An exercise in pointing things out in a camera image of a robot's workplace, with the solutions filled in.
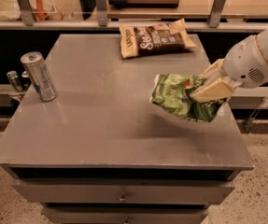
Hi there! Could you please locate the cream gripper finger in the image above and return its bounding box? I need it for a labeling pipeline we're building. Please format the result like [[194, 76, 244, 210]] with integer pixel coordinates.
[[200, 59, 225, 79], [189, 77, 234, 103]]

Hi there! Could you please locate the brown chip bag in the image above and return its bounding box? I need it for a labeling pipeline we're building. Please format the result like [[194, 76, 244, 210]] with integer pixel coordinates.
[[120, 19, 196, 59]]

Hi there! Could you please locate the top grey drawer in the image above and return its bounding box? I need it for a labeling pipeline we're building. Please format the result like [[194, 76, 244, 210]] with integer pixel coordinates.
[[13, 179, 234, 205]]

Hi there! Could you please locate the green can on shelf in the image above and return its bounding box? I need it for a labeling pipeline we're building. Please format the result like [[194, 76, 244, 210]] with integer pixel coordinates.
[[7, 71, 22, 91]]

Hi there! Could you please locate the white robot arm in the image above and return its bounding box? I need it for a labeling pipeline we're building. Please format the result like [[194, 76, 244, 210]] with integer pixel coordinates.
[[190, 29, 268, 103]]

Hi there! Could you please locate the green jalapeno chip bag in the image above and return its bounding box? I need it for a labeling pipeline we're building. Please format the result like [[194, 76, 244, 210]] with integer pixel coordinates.
[[150, 74, 225, 122]]

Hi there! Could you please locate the grey drawer cabinet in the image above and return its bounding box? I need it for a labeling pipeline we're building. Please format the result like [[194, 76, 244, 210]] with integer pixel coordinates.
[[0, 35, 252, 211]]

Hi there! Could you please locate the metal bracket post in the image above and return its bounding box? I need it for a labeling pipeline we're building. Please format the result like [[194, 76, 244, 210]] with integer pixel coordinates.
[[17, 0, 35, 26], [207, 0, 226, 28], [95, 0, 107, 27]]

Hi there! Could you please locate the right metal bracket post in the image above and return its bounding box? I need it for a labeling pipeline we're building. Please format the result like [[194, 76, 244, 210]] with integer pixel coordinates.
[[207, 0, 226, 28]]

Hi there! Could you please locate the grey drawer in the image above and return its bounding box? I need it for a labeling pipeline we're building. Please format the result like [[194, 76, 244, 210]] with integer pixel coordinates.
[[42, 207, 208, 224], [13, 179, 234, 205]]

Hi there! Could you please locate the silver blue drink can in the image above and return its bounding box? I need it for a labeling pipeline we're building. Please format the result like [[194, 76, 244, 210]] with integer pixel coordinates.
[[21, 51, 57, 102]]

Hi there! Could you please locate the left metal bracket post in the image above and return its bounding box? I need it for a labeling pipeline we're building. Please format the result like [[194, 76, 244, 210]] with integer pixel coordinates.
[[17, 0, 35, 26]]

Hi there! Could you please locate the white orange plastic bag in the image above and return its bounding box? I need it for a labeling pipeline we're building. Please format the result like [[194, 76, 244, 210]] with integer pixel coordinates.
[[0, 0, 63, 21]]

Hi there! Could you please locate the middle metal bracket post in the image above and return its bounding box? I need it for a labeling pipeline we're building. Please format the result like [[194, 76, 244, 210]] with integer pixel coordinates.
[[95, 0, 107, 27]]

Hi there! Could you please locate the dark can on shelf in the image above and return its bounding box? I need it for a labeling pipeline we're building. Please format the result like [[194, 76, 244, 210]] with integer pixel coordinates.
[[21, 71, 31, 90]]

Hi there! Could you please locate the lower grey drawer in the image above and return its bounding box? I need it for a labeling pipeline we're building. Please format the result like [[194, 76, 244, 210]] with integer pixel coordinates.
[[42, 207, 208, 224]]

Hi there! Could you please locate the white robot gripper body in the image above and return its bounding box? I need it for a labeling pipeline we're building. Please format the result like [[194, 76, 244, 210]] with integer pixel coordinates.
[[223, 35, 268, 88]]

